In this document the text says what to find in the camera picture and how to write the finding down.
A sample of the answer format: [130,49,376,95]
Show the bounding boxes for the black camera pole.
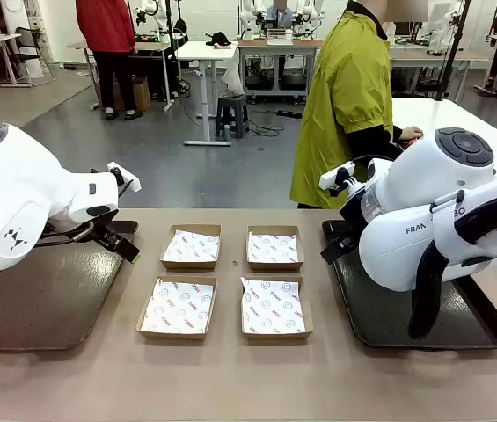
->
[435,0,473,102]

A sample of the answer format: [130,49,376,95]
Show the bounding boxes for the long grey background table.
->
[387,46,491,98]

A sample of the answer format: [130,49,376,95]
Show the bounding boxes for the grey cluttered work desk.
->
[66,39,179,112]

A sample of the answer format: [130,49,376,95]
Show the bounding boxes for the dark brown serving tray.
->
[0,219,139,352]

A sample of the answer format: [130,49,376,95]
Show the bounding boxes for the white plastic bag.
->
[221,61,246,98]

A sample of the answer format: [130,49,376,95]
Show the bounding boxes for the person's right forearm black sleeve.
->
[346,124,405,161]

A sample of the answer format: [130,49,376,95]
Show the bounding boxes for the kraft paper food box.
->
[159,223,223,271]
[245,224,305,273]
[135,275,219,342]
[239,275,315,343]

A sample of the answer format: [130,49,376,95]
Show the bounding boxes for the grey robot workstation table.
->
[236,38,325,101]

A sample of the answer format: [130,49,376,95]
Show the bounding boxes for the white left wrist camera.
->
[106,161,143,194]

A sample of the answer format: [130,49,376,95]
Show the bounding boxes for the person in red jacket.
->
[75,0,144,122]

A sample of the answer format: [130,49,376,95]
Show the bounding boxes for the large white table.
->
[391,97,497,153]

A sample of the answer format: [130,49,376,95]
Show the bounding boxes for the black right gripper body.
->
[338,204,366,250]

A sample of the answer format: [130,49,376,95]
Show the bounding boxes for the black item on desk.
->
[205,31,235,48]

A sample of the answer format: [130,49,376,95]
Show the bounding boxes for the person in green jacket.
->
[290,0,398,210]

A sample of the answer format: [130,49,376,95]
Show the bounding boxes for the black serving tray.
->
[321,218,497,351]

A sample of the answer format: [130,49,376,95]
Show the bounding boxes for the seated background person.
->
[264,0,296,33]

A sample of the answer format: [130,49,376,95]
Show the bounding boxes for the black mesh office chair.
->
[10,25,55,87]

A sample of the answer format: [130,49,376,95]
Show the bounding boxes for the brown cardboard carton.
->
[111,76,151,112]

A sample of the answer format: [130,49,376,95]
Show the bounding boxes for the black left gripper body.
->
[91,221,123,249]

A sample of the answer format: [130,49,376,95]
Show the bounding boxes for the person's right hand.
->
[400,125,425,142]

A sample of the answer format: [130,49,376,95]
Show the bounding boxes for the white standing desk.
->
[176,40,239,148]

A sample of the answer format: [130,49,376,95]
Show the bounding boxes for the dark grey plastic stool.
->
[215,94,250,140]

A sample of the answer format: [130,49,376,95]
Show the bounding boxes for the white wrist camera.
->
[106,161,143,194]
[319,161,357,198]

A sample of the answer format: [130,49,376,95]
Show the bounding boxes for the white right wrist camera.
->
[319,161,357,198]

